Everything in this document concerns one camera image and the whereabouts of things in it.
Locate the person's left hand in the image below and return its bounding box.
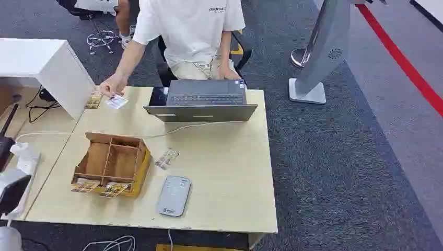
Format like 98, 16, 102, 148
218, 65, 241, 81

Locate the person's right hand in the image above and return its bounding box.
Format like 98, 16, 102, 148
99, 73, 129, 98

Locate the white printed card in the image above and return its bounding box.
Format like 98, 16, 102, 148
105, 94, 130, 110

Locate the yellow printed card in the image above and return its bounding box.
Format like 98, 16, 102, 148
71, 178, 101, 194
84, 90, 103, 110
99, 182, 132, 199

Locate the black office chair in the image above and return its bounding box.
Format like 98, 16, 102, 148
156, 30, 253, 88

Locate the dark grey laptop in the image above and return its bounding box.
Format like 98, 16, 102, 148
143, 78, 259, 123

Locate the chrome chair base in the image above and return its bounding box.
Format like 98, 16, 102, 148
86, 29, 119, 56

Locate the person in white shirt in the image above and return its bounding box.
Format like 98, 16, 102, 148
99, 0, 247, 99

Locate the white cabinet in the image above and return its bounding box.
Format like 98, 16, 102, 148
0, 38, 97, 121

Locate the person standing behind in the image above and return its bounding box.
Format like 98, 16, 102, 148
113, 0, 138, 50

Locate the chrome stanchion base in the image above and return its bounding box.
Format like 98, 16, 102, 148
290, 47, 312, 69

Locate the wooden compartment box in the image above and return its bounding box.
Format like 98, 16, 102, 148
71, 132, 153, 199

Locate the pale printed card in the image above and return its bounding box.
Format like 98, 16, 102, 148
154, 148, 180, 171

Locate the grey kiosk stand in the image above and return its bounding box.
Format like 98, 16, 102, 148
288, 0, 366, 105

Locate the white crumpled plastic bag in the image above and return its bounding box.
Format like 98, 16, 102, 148
9, 142, 41, 176

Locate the black router with antenna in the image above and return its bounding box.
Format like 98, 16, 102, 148
0, 94, 22, 173

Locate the grey card reader device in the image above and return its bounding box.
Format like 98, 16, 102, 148
156, 175, 192, 218

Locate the yellow board under desk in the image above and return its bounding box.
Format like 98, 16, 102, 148
156, 244, 243, 251

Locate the long white cable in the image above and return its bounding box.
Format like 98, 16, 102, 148
15, 120, 245, 143

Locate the black cable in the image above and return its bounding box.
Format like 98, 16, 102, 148
25, 86, 62, 124

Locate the white cable bundle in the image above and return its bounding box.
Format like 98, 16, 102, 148
81, 235, 136, 251

